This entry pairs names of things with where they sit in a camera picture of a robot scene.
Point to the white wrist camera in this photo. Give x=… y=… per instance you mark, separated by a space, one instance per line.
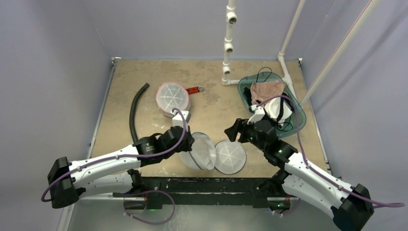
x=256 y=114
x=180 y=118

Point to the white bra with black straps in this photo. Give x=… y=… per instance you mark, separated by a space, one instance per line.
x=279 y=110

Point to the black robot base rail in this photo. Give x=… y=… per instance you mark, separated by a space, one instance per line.
x=155 y=192

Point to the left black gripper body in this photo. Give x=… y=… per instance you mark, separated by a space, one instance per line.
x=185 y=147

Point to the red handled tool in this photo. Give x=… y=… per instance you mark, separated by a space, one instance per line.
x=194 y=90

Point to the teal transparent plastic bin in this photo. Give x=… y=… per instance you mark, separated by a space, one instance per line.
x=298 y=117

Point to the pink bra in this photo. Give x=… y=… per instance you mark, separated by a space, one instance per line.
x=261 y=91

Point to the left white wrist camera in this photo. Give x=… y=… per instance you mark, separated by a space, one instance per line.
x=180 y=118

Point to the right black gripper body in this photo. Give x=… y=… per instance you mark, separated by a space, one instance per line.
x=243 y=131

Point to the white PVC pipe frame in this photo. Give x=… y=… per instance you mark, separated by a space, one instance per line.
x=267 y=40

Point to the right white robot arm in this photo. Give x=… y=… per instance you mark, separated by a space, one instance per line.
x=347 y=205

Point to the blue-trimmed white mesh laundry bag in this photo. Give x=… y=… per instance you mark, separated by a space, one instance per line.
x=226 y=157

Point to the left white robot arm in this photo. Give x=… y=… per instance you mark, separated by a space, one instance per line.
x=70 y=181

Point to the pink-trimmed white mesh laundry bag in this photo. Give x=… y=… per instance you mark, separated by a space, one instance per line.
x=172 y=95

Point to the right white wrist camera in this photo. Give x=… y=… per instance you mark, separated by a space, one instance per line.
x=256 y=114

